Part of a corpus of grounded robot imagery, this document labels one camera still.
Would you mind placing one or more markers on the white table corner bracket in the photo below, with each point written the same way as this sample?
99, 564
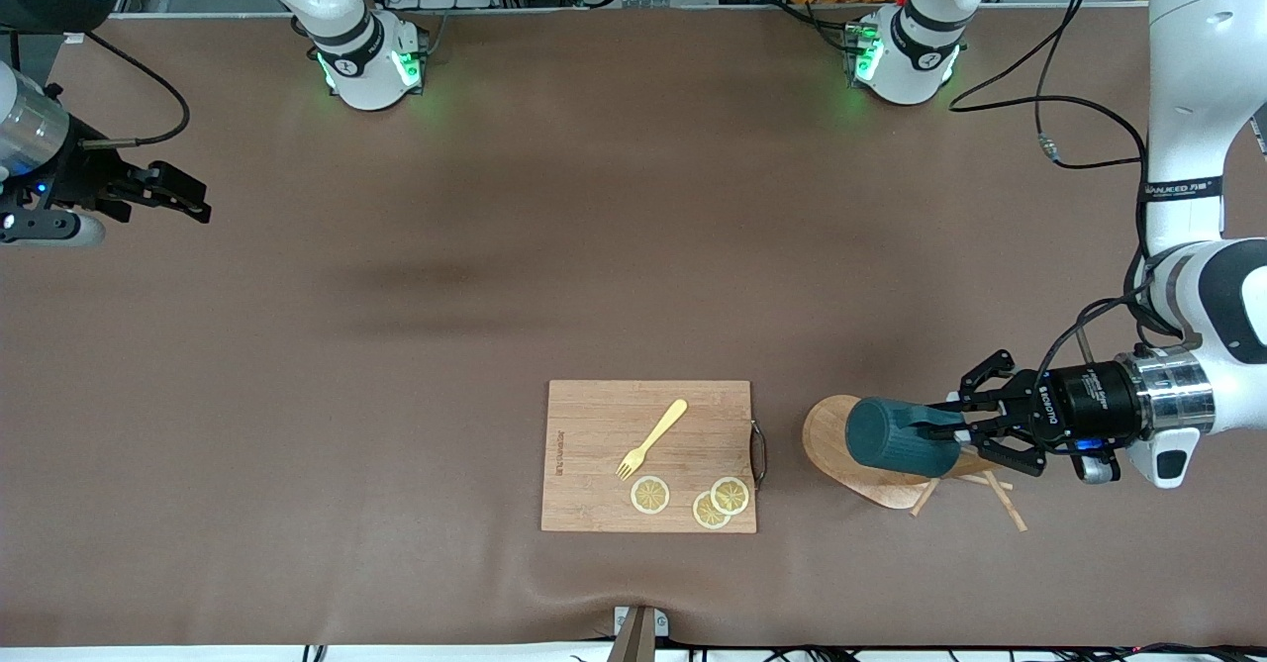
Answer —
74, 36

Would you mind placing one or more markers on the lemon slice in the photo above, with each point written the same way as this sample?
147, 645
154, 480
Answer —
650, 495
704, 517
730, 495

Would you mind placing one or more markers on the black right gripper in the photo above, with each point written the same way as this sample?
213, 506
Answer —
77, 173

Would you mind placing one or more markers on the dark green ribbed cup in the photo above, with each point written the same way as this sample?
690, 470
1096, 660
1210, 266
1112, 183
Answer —
886, 439

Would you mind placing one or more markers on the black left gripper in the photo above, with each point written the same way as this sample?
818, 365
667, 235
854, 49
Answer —
1087, 402

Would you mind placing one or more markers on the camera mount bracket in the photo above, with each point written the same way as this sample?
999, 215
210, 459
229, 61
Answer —
636, 637

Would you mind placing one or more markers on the yellow plastic fork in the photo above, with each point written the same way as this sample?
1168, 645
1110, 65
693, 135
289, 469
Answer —
658, 434

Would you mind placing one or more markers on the bamboo cutting board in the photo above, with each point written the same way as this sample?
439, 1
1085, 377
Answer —
594, 464

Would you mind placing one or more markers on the wooden cup rack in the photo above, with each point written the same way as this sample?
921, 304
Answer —
827, 439

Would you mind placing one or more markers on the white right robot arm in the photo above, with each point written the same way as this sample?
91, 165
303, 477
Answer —
366, 68

